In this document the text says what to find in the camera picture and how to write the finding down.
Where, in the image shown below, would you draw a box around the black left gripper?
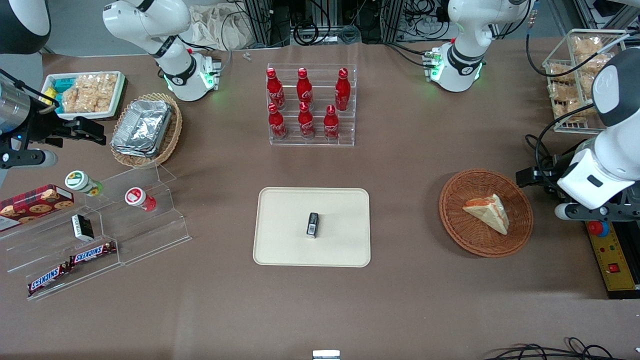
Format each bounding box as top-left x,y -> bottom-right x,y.
516,165 -> 561,189

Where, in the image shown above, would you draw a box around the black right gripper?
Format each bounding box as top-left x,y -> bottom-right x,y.
20,114 -> 107,151

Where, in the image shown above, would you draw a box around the triangular sandwich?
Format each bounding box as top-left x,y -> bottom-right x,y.
462,194 -> 510,236

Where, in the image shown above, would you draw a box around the white rectangular snack tray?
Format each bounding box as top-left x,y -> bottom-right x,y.
40,71 -> 127,121

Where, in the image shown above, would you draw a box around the round brown wicker basket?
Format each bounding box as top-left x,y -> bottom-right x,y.
439,169 -> 534,258

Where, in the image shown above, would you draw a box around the oval light wicker basket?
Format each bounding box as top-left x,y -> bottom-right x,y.
110,92 -> 183,168

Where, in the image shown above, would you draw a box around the beige plastic tray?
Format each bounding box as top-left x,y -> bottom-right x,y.
253,187 -> 371,268

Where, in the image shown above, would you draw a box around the green cup with sunflower lid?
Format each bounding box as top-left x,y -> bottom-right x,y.
65,170 -> 104,198

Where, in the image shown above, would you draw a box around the stacked aluminium foil trays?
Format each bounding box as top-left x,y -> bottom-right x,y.
110,99 -> 174,159

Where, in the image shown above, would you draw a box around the red cup with white lid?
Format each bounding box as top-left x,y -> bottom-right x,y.
124,187 -> 158,213

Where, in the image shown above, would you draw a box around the red cookie box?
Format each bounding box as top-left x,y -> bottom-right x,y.
0,184 -> 75,232

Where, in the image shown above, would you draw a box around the small black and white box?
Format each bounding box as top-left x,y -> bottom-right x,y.
70,214 -> 95,243

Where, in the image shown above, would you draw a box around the clear acrylic stepped display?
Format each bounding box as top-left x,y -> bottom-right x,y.
0,162 -> 193,301

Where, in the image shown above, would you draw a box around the yellow emergency stop panel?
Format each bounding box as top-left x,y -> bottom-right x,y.
585,220 -> 640,292

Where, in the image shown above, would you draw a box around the Snickers chocolate bar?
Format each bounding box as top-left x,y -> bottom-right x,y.
27,263 -> 71,297
68,241 -> 117,267

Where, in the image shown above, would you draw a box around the black countertop appliance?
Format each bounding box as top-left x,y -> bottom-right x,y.
552,142 -> 640,300

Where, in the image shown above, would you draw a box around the beige cloth bag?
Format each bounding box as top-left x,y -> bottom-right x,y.
190,4 -> 257,51

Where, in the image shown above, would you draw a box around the red cola bottle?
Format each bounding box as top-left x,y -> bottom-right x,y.
267,103 -> 289,141
298,102 -> 316,140
296,67 -> 315,110
334,68 -> 352,112
266,68 -> 286,111
323,105 -> 342,141

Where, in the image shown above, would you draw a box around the clear acrylic bottle rack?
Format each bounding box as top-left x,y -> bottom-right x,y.
266,63 -> 358,147

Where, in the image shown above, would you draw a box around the black appliance power cable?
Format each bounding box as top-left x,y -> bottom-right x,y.
524,133 -> 567,177

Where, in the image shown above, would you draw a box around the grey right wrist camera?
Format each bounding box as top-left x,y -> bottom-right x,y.
0,149 -> 59,169

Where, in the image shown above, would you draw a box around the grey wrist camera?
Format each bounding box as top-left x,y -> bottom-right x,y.
0,149 -> 59,169
554,201 -> 640,222

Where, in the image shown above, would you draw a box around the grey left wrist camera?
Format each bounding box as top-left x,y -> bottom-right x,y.
554,201 -> 640,222

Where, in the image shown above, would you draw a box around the white wire basket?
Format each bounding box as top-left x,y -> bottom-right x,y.
542,29 -> 640,134

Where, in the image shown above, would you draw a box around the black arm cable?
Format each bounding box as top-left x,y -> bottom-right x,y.
525,0 -> 632,79

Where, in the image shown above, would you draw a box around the black arm base cables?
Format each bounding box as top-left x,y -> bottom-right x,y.
382,41 -> 437,69

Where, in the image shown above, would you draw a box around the black floor cables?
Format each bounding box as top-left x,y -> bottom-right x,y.
482,337 -> 634,360

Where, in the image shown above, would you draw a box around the aluminium profile frame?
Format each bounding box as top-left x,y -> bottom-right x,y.
240,0 -> 451,49

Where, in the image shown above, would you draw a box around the black coiled cable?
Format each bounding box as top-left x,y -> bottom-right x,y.
292,20 -> 321,47

